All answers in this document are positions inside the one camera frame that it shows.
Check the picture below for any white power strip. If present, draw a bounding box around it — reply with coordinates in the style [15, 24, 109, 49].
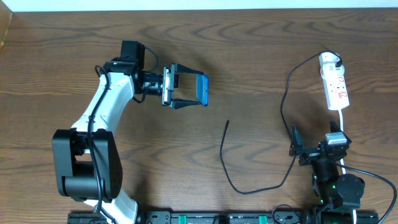
[319, 52, 349, 111]

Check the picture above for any black camera cable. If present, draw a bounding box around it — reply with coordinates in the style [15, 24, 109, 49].
[86, 46, 160, 224]
[334, 161, 398, 224]

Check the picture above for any cardboard panel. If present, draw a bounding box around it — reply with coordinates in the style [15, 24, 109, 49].
[0, 1, 13, 49]

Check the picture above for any black USB charging cable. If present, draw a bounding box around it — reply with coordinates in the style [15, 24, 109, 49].
[219, 50, 343, 195]

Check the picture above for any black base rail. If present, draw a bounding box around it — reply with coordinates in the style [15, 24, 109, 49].
[66, 211, 379, 224]

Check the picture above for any black right camera cable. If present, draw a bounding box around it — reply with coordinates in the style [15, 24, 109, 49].
[334, 161, 398, 224]

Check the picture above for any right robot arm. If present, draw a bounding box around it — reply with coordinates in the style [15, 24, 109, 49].
[289, 121, 365, 223]

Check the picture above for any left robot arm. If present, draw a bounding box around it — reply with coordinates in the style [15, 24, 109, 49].
[52, 57, 209, 223]

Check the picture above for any blue Samsung Galaxy smartphone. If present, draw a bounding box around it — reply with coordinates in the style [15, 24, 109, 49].
[196, 74, 209, 106]

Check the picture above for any white USB charger plug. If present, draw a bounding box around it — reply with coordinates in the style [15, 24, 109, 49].
[320, 62, 345, 80]

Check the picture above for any black left camera cable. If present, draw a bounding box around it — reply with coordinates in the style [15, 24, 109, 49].
[86, 46, 160, 224]

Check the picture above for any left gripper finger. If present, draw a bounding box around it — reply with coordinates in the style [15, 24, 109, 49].
[175, 63, 204, 75]
[170, 98, 201, 110]

